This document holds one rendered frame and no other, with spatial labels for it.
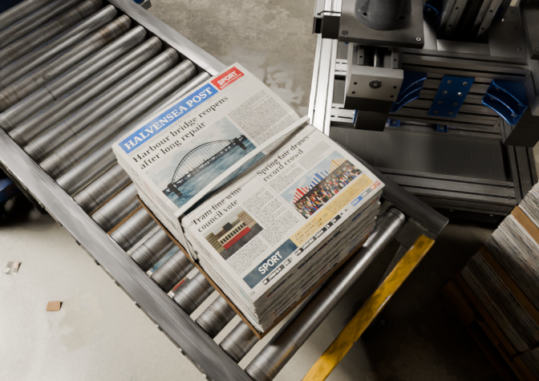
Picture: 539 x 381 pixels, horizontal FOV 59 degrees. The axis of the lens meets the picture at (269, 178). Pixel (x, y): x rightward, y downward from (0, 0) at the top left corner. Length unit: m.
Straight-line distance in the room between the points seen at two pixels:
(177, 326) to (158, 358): 0.83
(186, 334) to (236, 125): 0.39
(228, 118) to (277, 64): 1.56
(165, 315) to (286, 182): 0.35
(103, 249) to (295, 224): 0.44
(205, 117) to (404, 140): 1.17
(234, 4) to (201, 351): 2.12
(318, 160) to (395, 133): 1.14
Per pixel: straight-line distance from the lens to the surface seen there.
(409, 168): 1.84
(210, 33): 2.58
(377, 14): 1.34
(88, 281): 1.92
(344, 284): 0.96
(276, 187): 0.77
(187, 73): 1.27
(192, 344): 0.92
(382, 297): 0.94
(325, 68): 2.07
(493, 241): 1.48
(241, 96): 0.88
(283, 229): 0.73
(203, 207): 0.76
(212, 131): 0.83
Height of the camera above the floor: 1.69
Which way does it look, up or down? 58 degrees down
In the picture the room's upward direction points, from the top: 1 degrees counter-clockwise
